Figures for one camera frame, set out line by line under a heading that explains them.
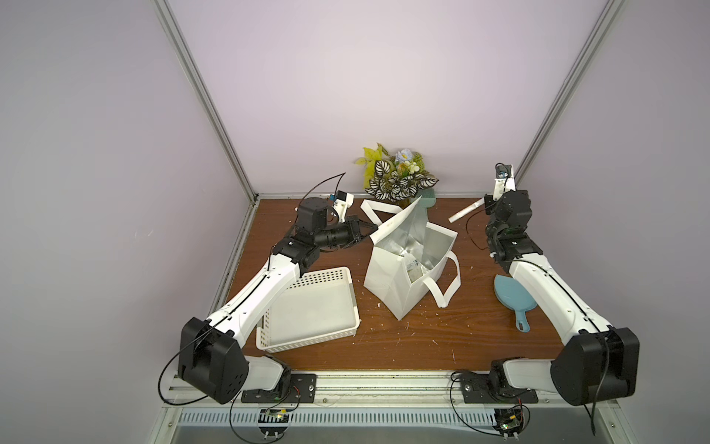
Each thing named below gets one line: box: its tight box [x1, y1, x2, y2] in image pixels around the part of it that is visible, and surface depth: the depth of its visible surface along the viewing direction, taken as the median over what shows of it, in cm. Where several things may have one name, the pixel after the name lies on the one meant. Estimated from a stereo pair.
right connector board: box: [492, 407, 525, 442], surface depth 71 cm
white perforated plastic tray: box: [256, 266, 362, 355], surface depth 89 cm
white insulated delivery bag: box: [360, 195, 462, 321], surface depth 79 cm
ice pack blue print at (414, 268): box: [402, 252, 424, 284], surface depth 96 cm
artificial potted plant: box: [355, 142, 440, 206], surface depth 95 cm
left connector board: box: [257, 408, 290, 440], surface depth 72 cm
